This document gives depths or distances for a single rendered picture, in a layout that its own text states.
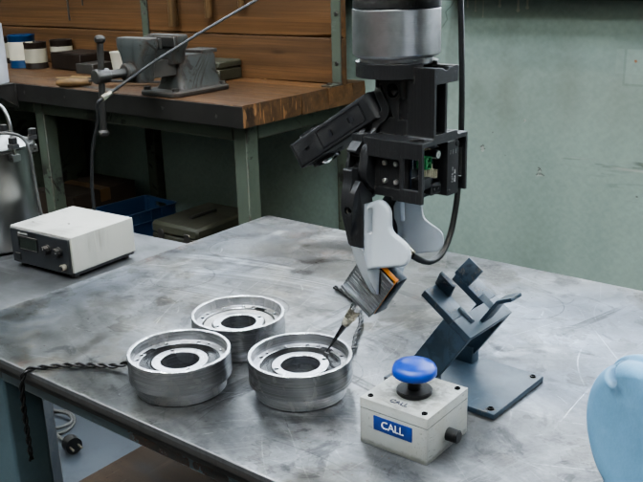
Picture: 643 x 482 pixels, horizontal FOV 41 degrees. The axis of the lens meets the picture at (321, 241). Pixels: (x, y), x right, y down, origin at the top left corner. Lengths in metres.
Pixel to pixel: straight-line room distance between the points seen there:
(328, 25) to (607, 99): 0.84
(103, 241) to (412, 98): 1.00
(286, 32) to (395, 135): 2.01
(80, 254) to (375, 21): 1.00
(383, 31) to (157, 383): 0.40
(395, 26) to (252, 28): 2.14
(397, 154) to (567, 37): 1.69
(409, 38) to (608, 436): 0.37
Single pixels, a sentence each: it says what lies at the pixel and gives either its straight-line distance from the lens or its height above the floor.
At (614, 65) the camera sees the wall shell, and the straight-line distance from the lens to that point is 2.35.
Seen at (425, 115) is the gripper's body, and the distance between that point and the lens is 0.72.
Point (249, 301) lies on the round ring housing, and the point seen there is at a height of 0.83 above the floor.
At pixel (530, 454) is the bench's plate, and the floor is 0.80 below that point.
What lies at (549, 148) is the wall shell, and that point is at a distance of 2.45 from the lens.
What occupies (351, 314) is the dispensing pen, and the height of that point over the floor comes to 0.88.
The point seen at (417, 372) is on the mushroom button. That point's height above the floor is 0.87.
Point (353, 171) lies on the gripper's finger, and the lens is 0.75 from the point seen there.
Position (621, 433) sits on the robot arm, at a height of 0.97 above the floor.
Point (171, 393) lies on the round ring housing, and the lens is 0.86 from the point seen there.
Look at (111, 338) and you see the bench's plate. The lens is 1.04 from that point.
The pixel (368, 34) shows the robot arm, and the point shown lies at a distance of 0.72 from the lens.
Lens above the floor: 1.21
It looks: 18 degrees down
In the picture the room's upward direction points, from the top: 2 degrees counter-clockwise
